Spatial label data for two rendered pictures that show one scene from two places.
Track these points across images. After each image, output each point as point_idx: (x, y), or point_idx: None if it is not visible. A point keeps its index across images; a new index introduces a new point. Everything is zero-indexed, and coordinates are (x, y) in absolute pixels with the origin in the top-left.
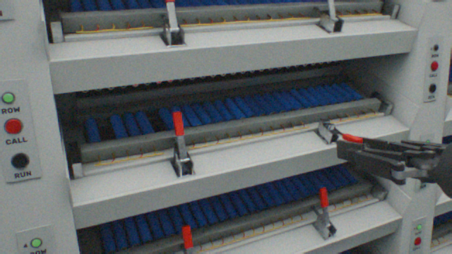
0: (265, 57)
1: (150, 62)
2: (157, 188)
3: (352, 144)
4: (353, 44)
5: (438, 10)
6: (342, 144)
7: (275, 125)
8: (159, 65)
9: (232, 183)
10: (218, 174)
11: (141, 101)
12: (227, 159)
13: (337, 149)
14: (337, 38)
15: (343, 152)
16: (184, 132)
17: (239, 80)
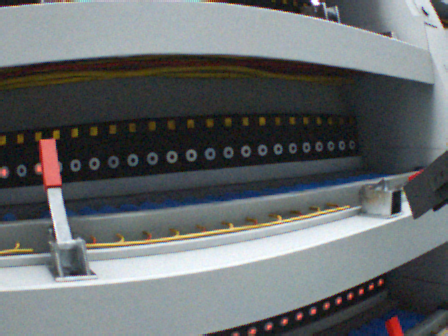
0: (222, 30)
1: (4, 24)
2: (8, 290)
3: (432, 163)
4: (365, 44)
5: (436, 36)
6: (416, 181)
7: (281, 212)
8: (18, 30)
9: (202, 313)
10: (155, 279)
11: (14, 205)
12: (175, 261)
13: (410, 202)
14: (339, 27)
15: (421, 196)
16: (73, 218)
17: (186, 174)
